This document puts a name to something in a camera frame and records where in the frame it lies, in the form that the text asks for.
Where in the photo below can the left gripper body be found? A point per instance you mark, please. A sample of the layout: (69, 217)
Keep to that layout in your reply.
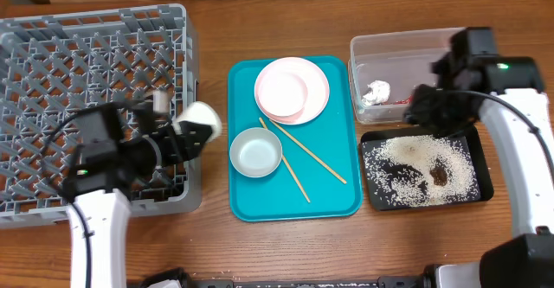
(186, 137)

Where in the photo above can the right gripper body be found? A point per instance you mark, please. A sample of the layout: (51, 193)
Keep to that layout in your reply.
(444, 114)

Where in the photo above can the red snack wrapper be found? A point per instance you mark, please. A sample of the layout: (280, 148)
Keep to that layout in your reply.
(404, 101)

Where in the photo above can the white paper cup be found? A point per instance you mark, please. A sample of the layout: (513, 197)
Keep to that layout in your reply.
(201, 113)

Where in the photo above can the food scraps and rice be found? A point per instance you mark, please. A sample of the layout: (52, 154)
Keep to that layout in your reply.
(424, 171)

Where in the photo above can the white tissue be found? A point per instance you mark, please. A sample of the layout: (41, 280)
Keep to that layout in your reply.
(377, 93)

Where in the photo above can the small pink bowl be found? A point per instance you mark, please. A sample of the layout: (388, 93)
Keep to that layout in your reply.
(281, 94)

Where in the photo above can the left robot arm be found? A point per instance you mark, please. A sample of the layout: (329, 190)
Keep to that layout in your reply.
(100, 177)

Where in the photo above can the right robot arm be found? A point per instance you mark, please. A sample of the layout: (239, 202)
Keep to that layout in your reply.
(506, 94)

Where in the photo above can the black food waste tray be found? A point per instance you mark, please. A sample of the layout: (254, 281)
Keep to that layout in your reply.
(485, 180)

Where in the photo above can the clear plastic waste bin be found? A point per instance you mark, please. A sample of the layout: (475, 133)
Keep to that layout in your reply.
(403, 59)

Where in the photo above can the grey metal bowl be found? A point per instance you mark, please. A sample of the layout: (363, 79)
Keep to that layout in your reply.
(255, 152)

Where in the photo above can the wooden chopstick left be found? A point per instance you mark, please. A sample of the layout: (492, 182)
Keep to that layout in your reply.
(289, 168)

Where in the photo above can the wooden chopstick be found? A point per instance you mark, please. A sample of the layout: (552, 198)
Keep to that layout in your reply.
(289, 168)
(309, 152)

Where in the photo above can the teal serving tray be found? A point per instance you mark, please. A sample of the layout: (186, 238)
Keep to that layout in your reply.
(331, 136)

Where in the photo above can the large white plate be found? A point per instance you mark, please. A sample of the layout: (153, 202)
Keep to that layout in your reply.
(317, 85)

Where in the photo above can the wooden chopstick right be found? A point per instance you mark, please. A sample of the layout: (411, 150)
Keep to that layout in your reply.
(309, 152)

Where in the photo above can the grey plastic dish rack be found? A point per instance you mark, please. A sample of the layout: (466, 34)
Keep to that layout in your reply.
(53, 66)

